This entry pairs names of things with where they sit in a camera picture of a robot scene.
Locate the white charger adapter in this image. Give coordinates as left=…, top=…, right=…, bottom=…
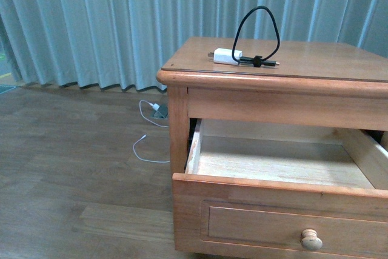
left=208, top=48, right=238, bottom=66

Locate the black charger cable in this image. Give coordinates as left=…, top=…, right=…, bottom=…
left=232, top=5, right=281, bottom=69

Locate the wooden drawer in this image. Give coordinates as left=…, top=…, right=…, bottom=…
left=173, top=119, right=387, bottom=258

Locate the drawer round knob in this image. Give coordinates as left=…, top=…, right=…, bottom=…
left=300, top=229, right=323, bottom=251

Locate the grey floor socket box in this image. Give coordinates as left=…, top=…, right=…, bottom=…
left=152, top=104, right=168, bottom=119

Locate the white plug on floor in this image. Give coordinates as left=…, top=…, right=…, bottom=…
left=149, top=103, right=160, bottom=111

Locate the light green curtain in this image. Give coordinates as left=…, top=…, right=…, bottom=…
left=1, top=0, right=387, bottom=89

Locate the wooden nightstand cabinet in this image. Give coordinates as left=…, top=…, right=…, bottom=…
left=157, top=37, right=387, bottom=173

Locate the white cable on floor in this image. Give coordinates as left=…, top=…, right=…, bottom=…
left=132, top=99, right=171, bottom=164

